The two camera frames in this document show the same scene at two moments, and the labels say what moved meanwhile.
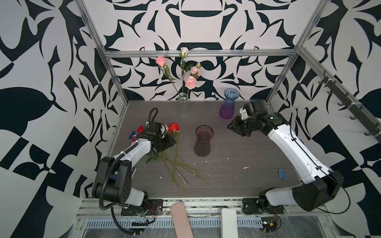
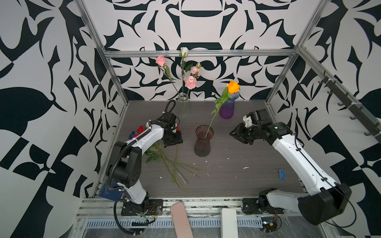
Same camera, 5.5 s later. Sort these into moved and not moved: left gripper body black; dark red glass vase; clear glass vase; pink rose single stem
Moved: left gripper body black
Not moved: pink rose single stem; dark red glass vase; clear glass vase
